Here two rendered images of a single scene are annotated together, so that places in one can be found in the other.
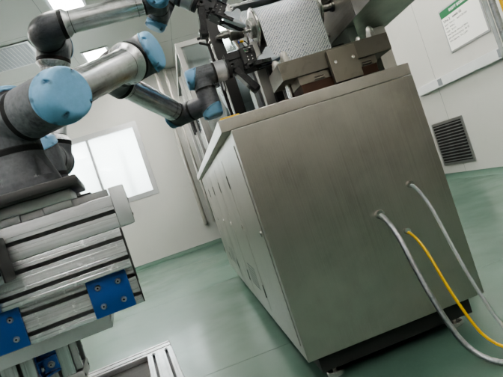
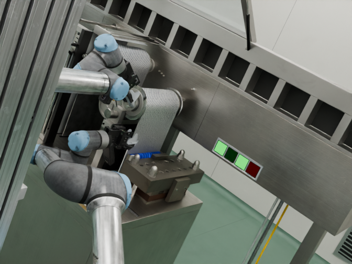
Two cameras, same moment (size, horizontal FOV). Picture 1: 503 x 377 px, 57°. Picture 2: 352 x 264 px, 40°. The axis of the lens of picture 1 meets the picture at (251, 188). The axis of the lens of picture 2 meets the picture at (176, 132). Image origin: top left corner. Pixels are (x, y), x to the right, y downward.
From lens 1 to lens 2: 1.67 m
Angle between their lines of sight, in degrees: 52
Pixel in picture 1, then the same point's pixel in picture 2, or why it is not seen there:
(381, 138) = (164, 245)
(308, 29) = (162, 125)
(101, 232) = not seen: outside the picture
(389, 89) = (186, 217)
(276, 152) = not seen: hidden behind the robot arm
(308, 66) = (162, 186)
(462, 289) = not seen: outside the picture
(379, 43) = (197, 178)
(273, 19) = (152, 111)
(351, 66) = (180, 193)
